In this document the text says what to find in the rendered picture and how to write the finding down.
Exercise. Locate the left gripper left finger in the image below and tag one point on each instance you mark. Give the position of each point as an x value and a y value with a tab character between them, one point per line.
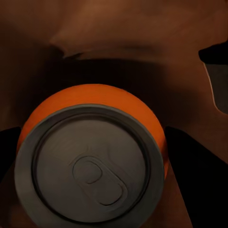
8	147

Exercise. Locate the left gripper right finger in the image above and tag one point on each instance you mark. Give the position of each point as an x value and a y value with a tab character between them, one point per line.
202	178

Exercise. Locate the can of soda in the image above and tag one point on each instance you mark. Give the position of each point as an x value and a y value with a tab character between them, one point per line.
91	156

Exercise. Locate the trash can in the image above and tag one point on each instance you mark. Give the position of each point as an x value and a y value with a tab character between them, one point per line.
148	48

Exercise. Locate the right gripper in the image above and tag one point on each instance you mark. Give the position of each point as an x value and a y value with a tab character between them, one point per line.
216	54

